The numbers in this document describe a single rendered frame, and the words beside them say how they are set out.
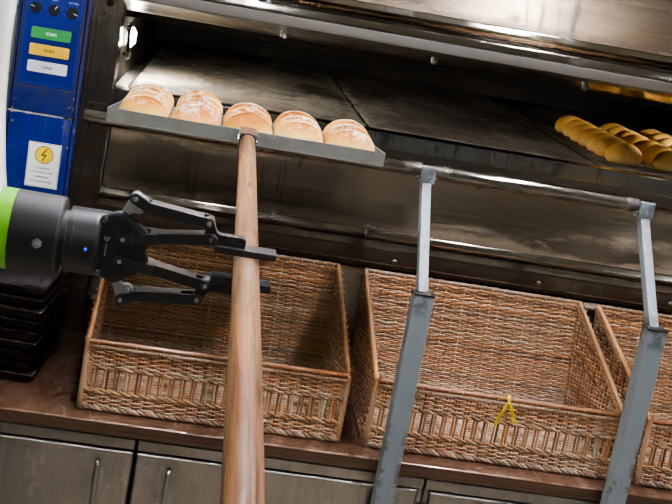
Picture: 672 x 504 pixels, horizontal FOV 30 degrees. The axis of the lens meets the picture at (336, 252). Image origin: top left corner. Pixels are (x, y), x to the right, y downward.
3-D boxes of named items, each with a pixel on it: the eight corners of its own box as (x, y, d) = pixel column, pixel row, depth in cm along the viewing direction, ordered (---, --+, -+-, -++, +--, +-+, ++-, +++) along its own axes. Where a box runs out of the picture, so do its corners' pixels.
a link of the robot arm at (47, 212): (-1, 280, 137) (10, 199, 135) (18, 254, 148) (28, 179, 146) (55, 289, 137) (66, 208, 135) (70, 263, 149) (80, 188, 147)
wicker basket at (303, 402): (94, 337, 302) (109, 226, 296) (323, 369, 309) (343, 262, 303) (71, 410, 255) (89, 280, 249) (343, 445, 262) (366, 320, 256)
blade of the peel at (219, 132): (383, 167, 248) (386, 153, 248) (105, 121, 243) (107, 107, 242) (366, 140, 283) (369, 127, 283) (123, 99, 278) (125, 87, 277)
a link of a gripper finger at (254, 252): (215, 246, 145) (216, 240, 144) (274, 255, 145) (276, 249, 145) (214, 252, 142) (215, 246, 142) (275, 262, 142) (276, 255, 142)
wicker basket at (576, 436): (340, 372, 310) (360, 264, 304) (560, 403, 316) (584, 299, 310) (358, 448, 263) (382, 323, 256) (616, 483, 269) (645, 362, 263)
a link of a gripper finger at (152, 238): (120, 239, 144) (120, 227, 144) (218, 239, 145) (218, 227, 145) (117, 247, 140) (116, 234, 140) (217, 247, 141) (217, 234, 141)
